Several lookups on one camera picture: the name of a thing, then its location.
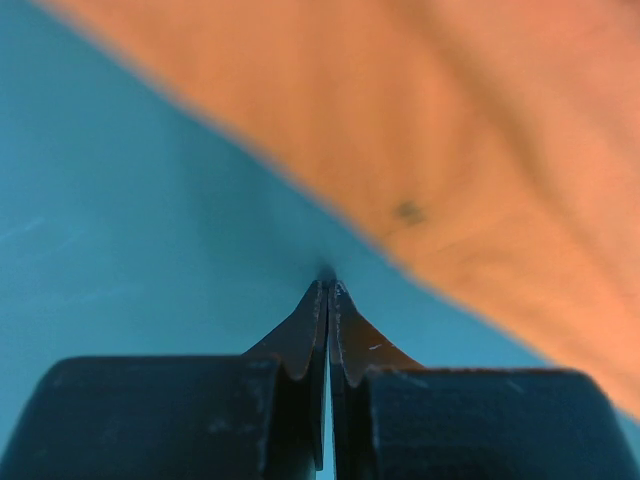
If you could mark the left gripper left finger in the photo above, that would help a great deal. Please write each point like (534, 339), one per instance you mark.
(256, 415)

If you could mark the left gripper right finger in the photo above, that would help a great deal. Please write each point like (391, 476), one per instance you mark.
(394, 418)

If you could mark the orange t shirt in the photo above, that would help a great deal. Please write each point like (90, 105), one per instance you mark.
(489, 148)

